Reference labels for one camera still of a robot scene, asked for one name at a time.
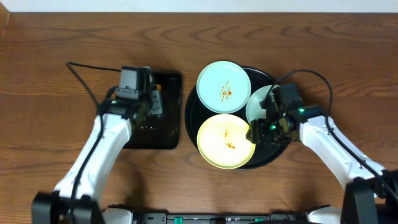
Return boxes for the light blue plate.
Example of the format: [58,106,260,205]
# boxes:
[246,85,278,124]
[196,61,252,114]

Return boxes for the yellow plate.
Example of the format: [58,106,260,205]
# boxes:
[197,114,256,169]

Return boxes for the light blue plate top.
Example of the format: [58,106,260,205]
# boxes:
[196,61,252,114]

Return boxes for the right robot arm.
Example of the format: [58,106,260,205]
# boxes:
[246,91,397,223]

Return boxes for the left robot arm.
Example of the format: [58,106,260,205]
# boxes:
[32,66,159,223]

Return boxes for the black rectangular tray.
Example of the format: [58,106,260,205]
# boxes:
[124,70,182,150]

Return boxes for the right black cable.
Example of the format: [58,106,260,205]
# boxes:
[260,68,398,200]

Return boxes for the black cable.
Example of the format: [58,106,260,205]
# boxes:
[65,61,122,224]
[260,68,398,200]

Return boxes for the left black cable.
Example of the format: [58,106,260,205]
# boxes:
[65,61,122,224]

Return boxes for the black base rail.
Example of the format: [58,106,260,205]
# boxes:
[102,205,343,224]

